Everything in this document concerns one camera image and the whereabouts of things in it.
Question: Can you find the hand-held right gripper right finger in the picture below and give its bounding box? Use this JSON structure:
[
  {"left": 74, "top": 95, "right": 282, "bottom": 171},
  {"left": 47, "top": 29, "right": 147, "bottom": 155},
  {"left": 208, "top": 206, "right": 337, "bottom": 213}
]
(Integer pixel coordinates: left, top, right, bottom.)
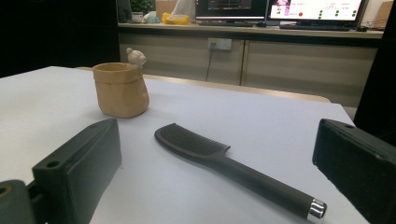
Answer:
[{"left": 312, "top": 118, "right": 396, "bottom": 224}]

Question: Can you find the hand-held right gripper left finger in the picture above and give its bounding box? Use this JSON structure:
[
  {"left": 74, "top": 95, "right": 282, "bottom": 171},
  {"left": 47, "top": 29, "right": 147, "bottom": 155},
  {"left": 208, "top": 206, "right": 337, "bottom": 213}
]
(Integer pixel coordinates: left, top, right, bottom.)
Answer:
[{"left": 32, "top": 118, "right": 122, "bottom": 224}]

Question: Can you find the tan pen holder with bear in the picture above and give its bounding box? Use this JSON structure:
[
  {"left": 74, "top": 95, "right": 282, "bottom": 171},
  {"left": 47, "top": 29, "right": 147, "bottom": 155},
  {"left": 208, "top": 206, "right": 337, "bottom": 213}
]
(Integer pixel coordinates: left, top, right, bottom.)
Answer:
[{"left": 92, "top": 47, "right": 150, "bottom": 119}]

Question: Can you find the black comb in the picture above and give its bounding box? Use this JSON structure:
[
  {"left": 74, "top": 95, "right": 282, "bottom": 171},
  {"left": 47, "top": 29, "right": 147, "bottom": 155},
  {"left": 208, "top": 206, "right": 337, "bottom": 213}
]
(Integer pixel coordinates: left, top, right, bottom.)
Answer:
[{"left": 153, "top": 122, "right": 328, "bottom": 221}]

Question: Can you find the beige cabinet counter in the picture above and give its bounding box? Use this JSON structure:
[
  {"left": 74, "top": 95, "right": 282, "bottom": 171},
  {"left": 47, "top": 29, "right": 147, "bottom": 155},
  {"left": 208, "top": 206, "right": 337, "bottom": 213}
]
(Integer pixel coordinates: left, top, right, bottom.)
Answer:
[{"left": 117, "top": 21, "right": 385, "bottom": 108}]

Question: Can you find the black keyboard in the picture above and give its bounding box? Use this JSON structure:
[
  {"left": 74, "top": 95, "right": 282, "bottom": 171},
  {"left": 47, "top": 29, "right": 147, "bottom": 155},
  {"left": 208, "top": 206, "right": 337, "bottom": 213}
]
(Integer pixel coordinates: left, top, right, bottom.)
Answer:
[{"left": 278, "top": 23, "right": 352, "bottom": 33}]

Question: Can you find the bright-screen computer monitor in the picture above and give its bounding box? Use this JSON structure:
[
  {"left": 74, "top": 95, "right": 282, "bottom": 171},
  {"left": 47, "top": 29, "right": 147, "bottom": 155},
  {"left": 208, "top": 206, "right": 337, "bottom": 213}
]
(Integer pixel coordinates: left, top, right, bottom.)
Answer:
[{"left": 266, "top": 0, "right": 370, "bottom": 25}]

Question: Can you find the green plant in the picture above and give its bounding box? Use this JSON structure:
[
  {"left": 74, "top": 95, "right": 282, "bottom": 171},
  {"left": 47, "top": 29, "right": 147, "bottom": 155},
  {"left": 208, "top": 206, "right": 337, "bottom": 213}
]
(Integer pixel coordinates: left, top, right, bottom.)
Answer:
[{"left": 130, "top": 0, "right": 156, "bottom": 15}]

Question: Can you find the yellow plastic bag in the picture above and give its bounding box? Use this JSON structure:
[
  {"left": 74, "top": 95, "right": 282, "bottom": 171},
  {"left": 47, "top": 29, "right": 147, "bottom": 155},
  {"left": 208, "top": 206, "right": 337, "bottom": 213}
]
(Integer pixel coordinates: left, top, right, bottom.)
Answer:
[{"left": 161, "top": 11, "right": 191, "bottom": 26}]

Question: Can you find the cardboard box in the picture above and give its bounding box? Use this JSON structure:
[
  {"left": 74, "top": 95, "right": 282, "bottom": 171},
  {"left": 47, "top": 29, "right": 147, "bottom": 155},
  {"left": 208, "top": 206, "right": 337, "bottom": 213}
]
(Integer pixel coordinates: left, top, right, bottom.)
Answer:
[{"left": 155, "top": 0, "right": 178, "bottom": 21}]

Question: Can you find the dark-screen computer monitor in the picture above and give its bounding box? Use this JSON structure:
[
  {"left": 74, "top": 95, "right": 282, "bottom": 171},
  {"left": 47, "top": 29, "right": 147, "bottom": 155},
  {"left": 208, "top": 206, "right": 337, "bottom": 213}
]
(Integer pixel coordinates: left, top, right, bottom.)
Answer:
[{"left": 194, "top": 0, "right": 269, "bottom": 21}]

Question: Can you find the black power cable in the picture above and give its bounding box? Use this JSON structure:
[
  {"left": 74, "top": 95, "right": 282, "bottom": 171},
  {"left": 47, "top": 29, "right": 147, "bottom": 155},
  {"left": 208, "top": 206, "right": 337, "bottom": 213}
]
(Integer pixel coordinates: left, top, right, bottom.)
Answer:
[{"left": 205, "top": 46, "right": 217, "bottom": 83}]

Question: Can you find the white wall socket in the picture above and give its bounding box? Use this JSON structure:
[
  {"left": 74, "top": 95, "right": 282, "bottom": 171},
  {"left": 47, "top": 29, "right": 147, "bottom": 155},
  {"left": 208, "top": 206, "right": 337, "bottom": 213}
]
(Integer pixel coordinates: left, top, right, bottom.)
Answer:
[{"left": 207, "top": 37, "right": 233, "bottom": 51}]

